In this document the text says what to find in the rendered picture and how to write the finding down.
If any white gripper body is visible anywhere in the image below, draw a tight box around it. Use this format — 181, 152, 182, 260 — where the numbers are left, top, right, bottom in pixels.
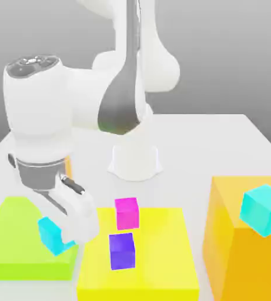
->
32, 181, 101, 246

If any small cyan cube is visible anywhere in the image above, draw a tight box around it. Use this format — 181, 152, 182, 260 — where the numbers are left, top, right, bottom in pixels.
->
37, 216, 78, 257

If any small magenta cube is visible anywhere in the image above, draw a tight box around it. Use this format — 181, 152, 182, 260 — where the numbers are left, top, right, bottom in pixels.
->
114, 196, 140, 231

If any small orange cube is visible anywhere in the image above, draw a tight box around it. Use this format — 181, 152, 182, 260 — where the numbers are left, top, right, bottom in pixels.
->
64, 155, 73, 180

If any small purple cube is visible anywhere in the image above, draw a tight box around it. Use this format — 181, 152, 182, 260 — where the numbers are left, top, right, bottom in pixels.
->
108, 232, 136, 271

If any small turquoise cube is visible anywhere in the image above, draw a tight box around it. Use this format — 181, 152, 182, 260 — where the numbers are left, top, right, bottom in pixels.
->
239, 183, 271, 238

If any large lime green box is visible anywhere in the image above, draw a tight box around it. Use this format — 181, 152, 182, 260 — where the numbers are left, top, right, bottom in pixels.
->
0, 196, 80, 282

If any large yellow box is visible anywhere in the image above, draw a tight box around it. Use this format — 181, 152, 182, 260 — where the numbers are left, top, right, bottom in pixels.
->
75, 206, 201, 301

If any large orange box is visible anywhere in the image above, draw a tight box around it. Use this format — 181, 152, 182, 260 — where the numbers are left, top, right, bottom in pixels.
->
202, 175, 271, 301

